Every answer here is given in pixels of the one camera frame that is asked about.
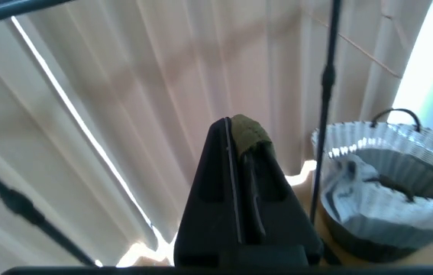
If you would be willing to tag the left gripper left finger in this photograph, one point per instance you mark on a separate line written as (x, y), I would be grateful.
(208, 214)

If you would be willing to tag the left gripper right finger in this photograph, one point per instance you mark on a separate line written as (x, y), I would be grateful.
(285, 221)

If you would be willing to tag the green long-sleeved shirt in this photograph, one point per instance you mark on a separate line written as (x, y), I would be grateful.
(248, 133)

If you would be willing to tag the white laundry basket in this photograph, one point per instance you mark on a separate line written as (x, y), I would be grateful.
(411, 214)

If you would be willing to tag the black clothes rack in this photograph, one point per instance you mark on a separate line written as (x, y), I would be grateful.
(327, 80)

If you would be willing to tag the pink clothes hanger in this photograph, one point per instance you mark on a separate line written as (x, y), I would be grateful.
(369, 54)

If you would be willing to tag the pale grey shorts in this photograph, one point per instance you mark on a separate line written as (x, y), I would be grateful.
(349, 191)

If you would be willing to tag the beige curtain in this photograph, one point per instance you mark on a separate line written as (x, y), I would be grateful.
(162, 76)

